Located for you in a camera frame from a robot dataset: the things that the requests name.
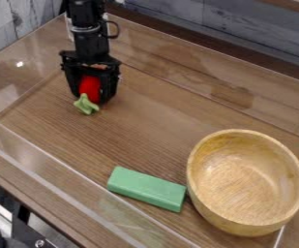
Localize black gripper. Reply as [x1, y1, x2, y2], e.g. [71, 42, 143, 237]
[59, 50, 120, 105]

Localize red plush strawberry toy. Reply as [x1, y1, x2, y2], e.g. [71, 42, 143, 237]
[73, 76, 100, 115]

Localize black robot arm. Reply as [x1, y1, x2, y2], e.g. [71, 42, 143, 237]
[60, 0, 120, 105]

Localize clear acrylic tray walls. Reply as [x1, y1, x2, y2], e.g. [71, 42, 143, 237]
[0, 19, 299, 248]

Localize green rectangular block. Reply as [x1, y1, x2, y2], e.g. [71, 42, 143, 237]
[107, 167, 187, 212]

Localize wooden bowl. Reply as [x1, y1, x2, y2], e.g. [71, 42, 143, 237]
[187, 129, 299, 237]

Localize black device with knob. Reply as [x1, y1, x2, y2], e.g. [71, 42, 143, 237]
[0, 227, 57, 248]

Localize clear acrylic corner bracket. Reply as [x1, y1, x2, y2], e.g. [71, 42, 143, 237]
[64, 12, 73, 42]

